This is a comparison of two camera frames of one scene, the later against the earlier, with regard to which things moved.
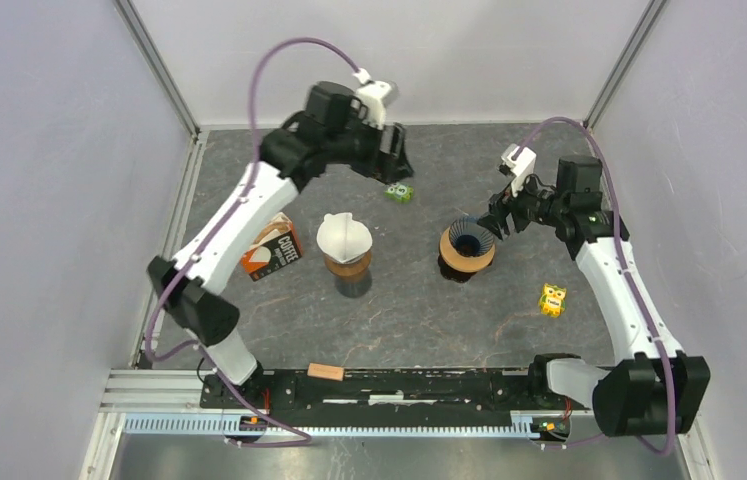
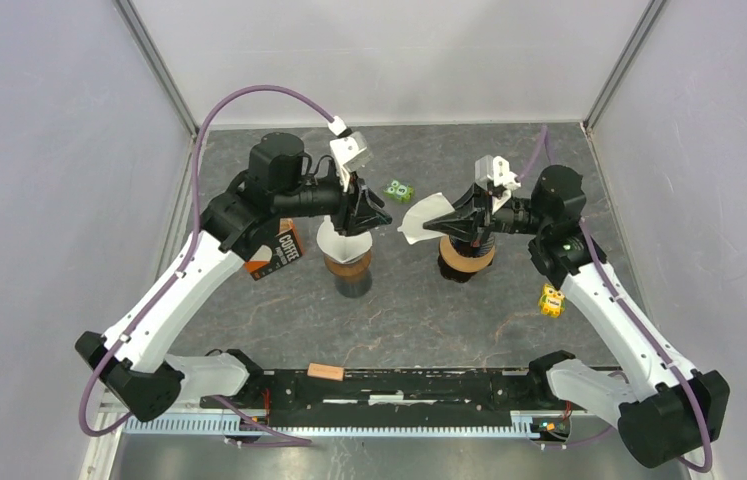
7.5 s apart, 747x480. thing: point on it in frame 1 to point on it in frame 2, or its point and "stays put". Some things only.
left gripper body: (371, 160) to (346, 212)
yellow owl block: (552, 300) stays put
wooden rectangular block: (326, 371) stays put
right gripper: (503, 204) to (473, 219)
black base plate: (343, 398) stays put
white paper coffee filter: (343, 236) stays put
